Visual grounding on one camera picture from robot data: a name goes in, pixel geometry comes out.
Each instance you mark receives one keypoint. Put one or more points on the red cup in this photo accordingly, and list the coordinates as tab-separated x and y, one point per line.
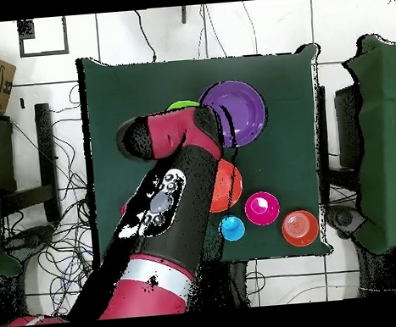
123	209

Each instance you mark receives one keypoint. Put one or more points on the purple bowl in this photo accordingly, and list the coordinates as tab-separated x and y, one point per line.
241	112

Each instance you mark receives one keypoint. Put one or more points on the magenta bowl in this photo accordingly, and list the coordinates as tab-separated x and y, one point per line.
262	208

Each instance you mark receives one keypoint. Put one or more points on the deep orange bowl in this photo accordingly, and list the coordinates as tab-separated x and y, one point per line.
300	228

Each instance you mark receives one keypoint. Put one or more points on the dark green tablecloth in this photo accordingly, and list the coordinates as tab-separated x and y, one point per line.
280	167

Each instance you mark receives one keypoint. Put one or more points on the light blue cup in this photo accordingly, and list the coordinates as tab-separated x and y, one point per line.
233	228

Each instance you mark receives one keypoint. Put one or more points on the black metal stand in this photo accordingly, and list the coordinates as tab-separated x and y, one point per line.
350	127
46	148

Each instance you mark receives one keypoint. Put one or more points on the black square frame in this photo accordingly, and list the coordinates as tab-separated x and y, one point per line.
65	34

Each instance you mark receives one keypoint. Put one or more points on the wide orange bowl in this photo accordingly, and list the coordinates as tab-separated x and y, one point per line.
228	185

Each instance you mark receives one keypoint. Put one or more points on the grey machine base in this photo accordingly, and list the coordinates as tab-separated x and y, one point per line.
345	218
30	238

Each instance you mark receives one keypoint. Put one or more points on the large green bowl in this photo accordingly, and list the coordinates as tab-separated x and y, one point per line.
183	104

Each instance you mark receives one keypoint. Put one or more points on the black post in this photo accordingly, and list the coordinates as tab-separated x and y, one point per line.
184	15

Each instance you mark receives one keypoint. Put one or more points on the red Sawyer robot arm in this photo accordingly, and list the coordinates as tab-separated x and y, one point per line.
168	223

